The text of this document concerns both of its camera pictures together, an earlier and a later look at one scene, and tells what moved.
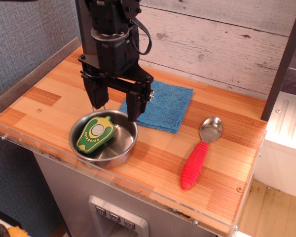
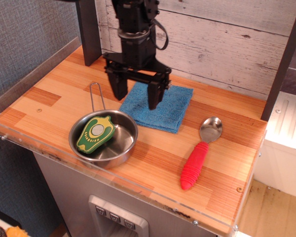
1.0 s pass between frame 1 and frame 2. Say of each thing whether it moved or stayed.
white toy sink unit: stayed
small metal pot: stayed
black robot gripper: moved
